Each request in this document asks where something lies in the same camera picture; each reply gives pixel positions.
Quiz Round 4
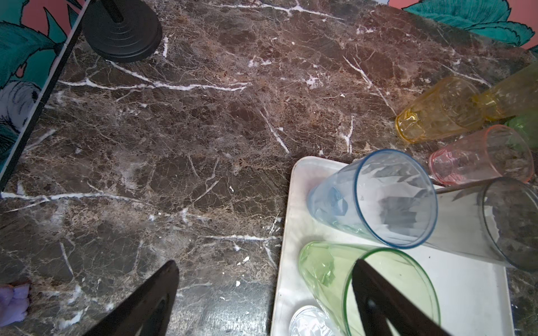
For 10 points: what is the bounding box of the dark smoky tall glass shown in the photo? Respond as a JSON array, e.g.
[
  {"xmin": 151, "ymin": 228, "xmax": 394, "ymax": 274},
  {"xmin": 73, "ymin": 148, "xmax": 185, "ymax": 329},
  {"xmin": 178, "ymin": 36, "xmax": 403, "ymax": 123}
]
[{"xmin": 425, "ymin": 177, "xmax": 537, "ymax": 272}]

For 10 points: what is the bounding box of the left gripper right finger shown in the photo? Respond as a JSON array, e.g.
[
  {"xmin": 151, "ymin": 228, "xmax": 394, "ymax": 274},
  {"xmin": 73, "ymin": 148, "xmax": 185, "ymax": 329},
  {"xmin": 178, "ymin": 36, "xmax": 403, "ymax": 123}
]
[{"xmin": 352, "ymin": 259, "xmax": 448, "ymax": 335}]

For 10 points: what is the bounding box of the amber short glass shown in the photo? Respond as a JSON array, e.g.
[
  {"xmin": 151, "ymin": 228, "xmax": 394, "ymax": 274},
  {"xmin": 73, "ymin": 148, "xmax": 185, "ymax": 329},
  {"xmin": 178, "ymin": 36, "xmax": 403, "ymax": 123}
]
[{"xmin": 395, "ymin": 76, "xmax": 485, "ymax": 144}]

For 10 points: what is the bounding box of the purple small toy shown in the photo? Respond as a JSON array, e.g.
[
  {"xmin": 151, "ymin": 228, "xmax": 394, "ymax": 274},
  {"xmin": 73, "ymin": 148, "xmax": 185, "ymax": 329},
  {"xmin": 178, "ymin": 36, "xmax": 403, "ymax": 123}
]
[{"xmin": 0, "ymin": 284, "xmax": 30, "ymax": 327}]

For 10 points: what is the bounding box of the yellow tall glass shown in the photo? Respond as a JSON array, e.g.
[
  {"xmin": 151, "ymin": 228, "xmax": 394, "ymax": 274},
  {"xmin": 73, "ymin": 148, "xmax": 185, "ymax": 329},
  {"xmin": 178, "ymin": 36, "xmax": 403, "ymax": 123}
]
[{"xmin": 473, "ymin": 62, "xmax": 537, "ymax": 121}]

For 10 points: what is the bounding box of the pink short glass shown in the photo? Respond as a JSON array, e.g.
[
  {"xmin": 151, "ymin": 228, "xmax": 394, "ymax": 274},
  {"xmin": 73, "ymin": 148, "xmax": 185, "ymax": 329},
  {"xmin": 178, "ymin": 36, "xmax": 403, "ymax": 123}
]
[{"xmin": 428, "ymin": 125, "xmax": 535, "ymax": 186}]

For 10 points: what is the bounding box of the toy microphone on black stand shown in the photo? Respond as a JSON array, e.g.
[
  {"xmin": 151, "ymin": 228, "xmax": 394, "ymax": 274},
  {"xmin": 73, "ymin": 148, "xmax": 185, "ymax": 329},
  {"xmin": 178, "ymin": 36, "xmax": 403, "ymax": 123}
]
[{"xmin": 82, "ymin": 0, "xmax": 163, "ymax": 63}]

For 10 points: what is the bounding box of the grey-blue translucent glass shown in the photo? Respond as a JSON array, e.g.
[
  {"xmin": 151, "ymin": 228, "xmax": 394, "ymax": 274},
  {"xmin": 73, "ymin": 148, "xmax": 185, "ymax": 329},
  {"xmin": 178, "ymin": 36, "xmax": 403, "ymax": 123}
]
[{"xmin": 307, "ymin": 149, "xmax": 438, "ymax": 249}]

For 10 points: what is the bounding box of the beige rectangular tray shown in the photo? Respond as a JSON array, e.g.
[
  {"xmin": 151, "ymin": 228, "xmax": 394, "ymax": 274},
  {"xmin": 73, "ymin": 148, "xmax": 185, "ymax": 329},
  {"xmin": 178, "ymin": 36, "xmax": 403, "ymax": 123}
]
[{"xmin": 270, "ymin": 156, "xmax": 514, "ymax": 335}]

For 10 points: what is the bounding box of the green short glass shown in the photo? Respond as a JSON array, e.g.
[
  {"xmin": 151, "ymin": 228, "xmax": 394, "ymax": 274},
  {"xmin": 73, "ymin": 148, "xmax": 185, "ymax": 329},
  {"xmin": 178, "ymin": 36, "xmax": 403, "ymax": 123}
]
[{"xmin": 504, "ymin": 113, "xmax": 538, "ymax": 149}]

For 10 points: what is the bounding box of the clear tall glass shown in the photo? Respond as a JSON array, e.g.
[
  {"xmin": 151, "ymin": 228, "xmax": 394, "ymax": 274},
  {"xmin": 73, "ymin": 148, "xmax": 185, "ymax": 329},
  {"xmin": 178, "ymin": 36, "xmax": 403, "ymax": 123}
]
[{"xmin": 289, "ymin": 305, "xmax": 336, "ymax": 336}]

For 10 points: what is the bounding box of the light green translucent glass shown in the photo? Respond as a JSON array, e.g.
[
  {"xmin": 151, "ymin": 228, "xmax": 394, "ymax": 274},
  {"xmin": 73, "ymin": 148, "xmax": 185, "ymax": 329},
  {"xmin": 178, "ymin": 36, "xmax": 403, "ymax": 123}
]
[{"xmin": 298, "ymin": 242, "xmax": 441, "ymax": 335}]

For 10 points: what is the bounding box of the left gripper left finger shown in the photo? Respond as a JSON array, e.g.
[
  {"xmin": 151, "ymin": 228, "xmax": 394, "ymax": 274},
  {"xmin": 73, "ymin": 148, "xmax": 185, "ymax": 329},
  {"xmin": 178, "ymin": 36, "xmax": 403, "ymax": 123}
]
[{"xmin": 85, "ymin": 260, "xmax": 179, "ymax": 335}]

